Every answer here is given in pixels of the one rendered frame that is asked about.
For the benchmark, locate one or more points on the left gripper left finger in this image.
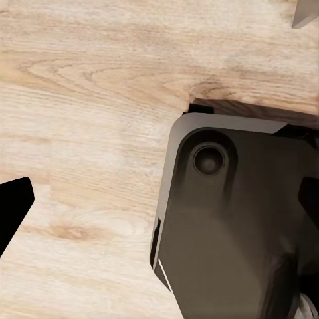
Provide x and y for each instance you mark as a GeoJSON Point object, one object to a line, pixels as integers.
{"type": "Point", "coordinates": [16, 198]}

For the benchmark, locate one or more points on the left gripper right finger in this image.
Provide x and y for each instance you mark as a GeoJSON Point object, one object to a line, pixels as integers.
{"type": "Point", "coordinates": [308, 197]}

